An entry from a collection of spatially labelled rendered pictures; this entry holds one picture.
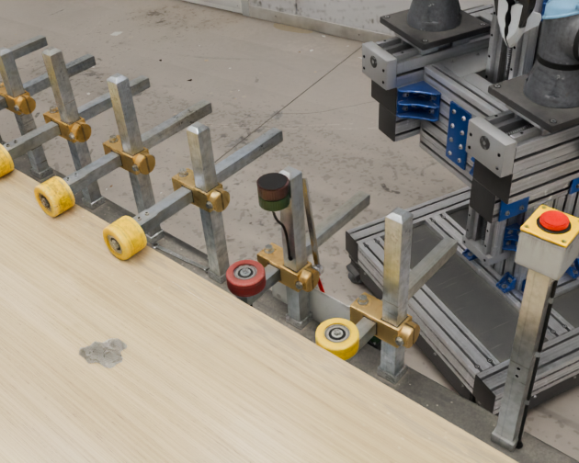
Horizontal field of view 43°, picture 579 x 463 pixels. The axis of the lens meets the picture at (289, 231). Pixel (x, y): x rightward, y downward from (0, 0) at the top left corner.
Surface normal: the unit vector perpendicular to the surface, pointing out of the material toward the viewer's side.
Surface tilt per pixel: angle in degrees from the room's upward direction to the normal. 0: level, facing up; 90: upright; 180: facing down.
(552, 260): 90
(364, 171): 0
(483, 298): 0
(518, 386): 90
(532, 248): 90
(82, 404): 0
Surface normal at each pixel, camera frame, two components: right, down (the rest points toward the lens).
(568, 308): -0.06, -0.77
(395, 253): -0.65, 0.51
